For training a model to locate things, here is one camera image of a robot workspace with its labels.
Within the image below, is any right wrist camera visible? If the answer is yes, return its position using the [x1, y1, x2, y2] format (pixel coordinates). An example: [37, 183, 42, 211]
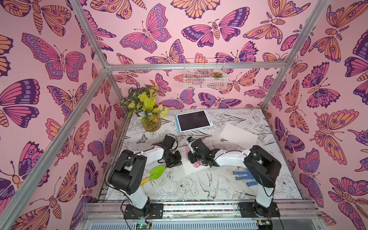
[187, 137, 194, 145]

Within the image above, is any green trowel yellow handle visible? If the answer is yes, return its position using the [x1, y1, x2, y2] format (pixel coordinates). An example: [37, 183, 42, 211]
[141, 165, 165, 186]

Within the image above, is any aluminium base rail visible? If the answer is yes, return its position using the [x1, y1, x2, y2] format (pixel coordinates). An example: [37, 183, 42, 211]
[77, 200, 327, 230]

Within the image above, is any pink cloth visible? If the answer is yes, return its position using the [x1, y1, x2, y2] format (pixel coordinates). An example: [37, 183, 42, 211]
[186, 145, 202, 168]

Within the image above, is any white drawing tablet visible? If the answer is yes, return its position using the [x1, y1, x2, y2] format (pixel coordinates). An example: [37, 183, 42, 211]
[219, 123, 258, 149]
[181, 159, 207, 175]

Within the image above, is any white wire wall basket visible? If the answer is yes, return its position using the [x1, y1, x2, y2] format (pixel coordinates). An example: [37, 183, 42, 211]
[182, 58, 228, 91]

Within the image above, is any potted plant glass vase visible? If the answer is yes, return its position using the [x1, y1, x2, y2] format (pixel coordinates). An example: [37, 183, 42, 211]
[120, 86, 170, 132]

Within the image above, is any small succulent in basket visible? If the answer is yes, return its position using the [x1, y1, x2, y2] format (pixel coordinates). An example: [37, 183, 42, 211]
[213, 72, 223, 78]

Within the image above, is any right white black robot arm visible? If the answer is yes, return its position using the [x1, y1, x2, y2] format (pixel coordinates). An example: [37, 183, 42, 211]
[186, 137, 282, 209]

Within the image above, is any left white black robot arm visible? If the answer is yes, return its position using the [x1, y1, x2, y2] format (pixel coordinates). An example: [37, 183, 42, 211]
[107, 134, 182, 210]

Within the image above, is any blue-edged drawing tablet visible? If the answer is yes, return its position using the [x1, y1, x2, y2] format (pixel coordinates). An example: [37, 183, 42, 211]
[175, 110, 214, 134]

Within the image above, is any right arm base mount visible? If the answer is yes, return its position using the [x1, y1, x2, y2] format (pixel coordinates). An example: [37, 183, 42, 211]
[238, 200, 280, 218]

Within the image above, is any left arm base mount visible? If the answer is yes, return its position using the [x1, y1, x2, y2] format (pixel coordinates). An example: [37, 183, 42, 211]
[124, 199, 164, 219]

